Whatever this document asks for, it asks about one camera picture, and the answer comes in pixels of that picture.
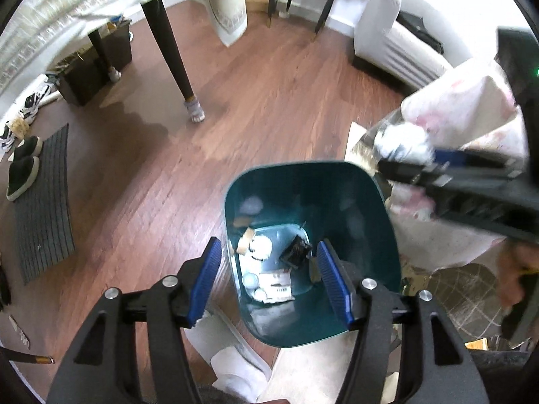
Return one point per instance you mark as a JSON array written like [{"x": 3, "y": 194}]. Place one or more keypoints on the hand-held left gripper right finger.
[{"x": 332, "y": 277}]

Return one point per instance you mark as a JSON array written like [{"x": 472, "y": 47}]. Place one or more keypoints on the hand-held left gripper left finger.
[{"x": 204, "y": 282}]

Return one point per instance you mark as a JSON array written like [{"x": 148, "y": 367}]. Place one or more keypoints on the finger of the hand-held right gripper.
[
  {"x": 450, "y": 156},
  {"x": 404, "y": 170}
]

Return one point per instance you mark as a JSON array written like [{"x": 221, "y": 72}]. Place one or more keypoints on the silver foil wrapper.
[{"x": 400, "y": 139}]

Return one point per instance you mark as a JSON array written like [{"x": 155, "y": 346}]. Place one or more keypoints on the teal trash bin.
[{"x": 311, "y": 202}]

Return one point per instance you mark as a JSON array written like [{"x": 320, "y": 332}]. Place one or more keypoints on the person's right hand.
[{"x": 509, "y": 277}]

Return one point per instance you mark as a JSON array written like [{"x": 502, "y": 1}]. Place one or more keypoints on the pink printed tablecloth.
[{"x": 459, "y": 96}]

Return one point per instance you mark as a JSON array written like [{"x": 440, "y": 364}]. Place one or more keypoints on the dark patterned cloth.
[{"x": 459, "y": 298}]

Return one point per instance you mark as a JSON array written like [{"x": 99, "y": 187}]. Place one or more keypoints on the grey armchair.
[{"x": 391, "y": 29}]

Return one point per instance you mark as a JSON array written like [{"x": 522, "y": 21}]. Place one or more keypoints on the grey ribbed floor mat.
[{"x": 46, "y": 214}]

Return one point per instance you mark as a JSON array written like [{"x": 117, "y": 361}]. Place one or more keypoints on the black slipper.
[
  {"x": 27, "y": 147},
  {"x": 23, "y": 176}
]

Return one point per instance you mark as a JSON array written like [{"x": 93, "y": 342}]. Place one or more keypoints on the dark table leg with sock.
[
  {"x": 168, "y": 54},
  {"x": 105, "y": 54}
]

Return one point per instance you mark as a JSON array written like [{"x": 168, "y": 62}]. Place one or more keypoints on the black storage box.
[{"x": 90, "y": 67}]

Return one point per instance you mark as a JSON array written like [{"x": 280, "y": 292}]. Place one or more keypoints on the white sneakers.
[{"x": 21, "y": 113}]

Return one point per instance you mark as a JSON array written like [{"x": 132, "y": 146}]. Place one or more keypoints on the white lace tablecloth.
[{"x": 84, "y": 4}]

